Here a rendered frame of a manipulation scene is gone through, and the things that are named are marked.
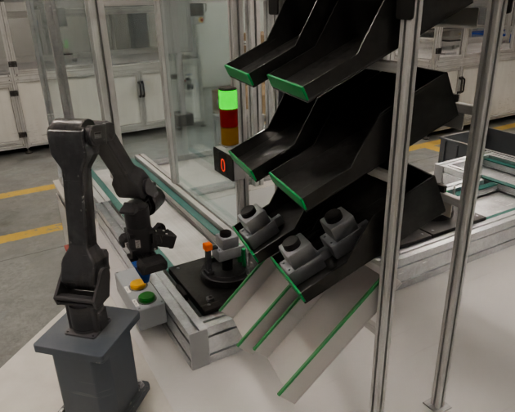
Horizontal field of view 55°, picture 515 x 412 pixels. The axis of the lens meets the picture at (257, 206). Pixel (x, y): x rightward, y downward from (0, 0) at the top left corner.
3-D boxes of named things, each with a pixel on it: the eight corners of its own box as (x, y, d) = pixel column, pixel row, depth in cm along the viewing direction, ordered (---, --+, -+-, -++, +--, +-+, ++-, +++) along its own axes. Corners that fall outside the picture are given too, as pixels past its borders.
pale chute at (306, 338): (294, 405, 86) (277, 396, 84) (267, 357, 98) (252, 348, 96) (402, 283, 85) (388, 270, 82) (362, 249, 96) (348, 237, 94)
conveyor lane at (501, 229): (209, 363, 115) (207, 327, 112) (161, 295, 142) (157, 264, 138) (539, 235, 171) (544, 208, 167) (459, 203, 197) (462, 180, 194)
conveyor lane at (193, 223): (208, 349, 120) (205, 315, 116) (115, 224, 188) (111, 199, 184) (306, 312, 133) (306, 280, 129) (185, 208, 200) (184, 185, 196)
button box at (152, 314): (140, 331, 121) (136, 310, 118) (117, 291, 137) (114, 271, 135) (167, 322, 124) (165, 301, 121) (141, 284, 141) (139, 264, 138)
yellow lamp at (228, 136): (226, 146, 137) (225, 129, 135) (218, 142, 141) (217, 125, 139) (242, 144, 139) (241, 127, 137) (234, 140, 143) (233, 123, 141)
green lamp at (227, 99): (224, 110, 133) (223, 91, 131) (216, 107, 137) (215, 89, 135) (240, 108, 135) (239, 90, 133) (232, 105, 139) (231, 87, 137)
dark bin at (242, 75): (253, 88, 79) (232, 45, 76) (230, 77, 90) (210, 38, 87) (396, 2, 82) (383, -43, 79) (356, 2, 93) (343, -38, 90)
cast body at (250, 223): (253, 250, 95) (237, 222, 92) (244, 242, 99) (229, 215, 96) (288, 226, 97) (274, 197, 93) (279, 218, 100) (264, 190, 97)
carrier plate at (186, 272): (205, 318, 116) (204, 311, 115) (168, 273, 136) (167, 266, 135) (291, 288, 127) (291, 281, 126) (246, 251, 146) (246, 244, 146)
